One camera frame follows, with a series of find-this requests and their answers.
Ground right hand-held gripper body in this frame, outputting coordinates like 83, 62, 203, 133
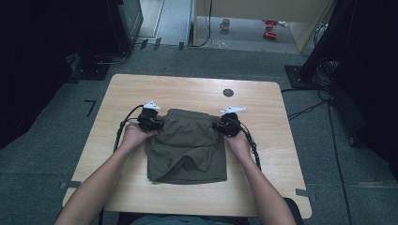
215, 105, 248, 139

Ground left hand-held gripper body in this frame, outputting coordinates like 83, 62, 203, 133
135, 99, 163, 132

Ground olive green shorts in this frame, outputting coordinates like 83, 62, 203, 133
145, 108, 229, 186

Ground person's left hand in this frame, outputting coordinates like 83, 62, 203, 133
119, 123, 160, 153

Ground person's right hand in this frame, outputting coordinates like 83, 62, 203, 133
222, 128, 253, 161

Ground black angled tape mark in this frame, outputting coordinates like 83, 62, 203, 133
83, 98, 98, 118

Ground person's grey-blue clothing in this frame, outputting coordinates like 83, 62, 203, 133
130, 214, 252, 225

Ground beige mug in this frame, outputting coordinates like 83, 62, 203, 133
219, 18, 232, 33

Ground black cabinet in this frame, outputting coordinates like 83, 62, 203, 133
105, 0, 145, 56

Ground grey floor tape strip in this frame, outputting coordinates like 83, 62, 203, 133
295, 187, 317, 202
58, 180, 83, 189

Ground black curtain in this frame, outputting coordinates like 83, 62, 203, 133
0, 0, 123, 150

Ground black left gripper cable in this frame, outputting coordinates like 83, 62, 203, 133
113, 104, 145, 153

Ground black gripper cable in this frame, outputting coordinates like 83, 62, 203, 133
113, 104, 145, 153
238, 122, 263, 172

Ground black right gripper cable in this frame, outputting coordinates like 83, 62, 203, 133
238, 122, 263, 172

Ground black looped floor cable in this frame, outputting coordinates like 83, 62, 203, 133
93, 50, 133, 66

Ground black stand base plate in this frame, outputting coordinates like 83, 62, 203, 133
283, 64, 324, 91
69, 60, 111, 82

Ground hanging black cable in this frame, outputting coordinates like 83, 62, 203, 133
187, 0, 214, 49

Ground long thin black floor cable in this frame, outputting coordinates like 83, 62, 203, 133
326, 102, 354, 225

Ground black cable bundle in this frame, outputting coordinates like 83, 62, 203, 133
312, 56, 342, 89

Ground light wooden desk frame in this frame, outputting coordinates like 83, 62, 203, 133
191, 0, 338, 54

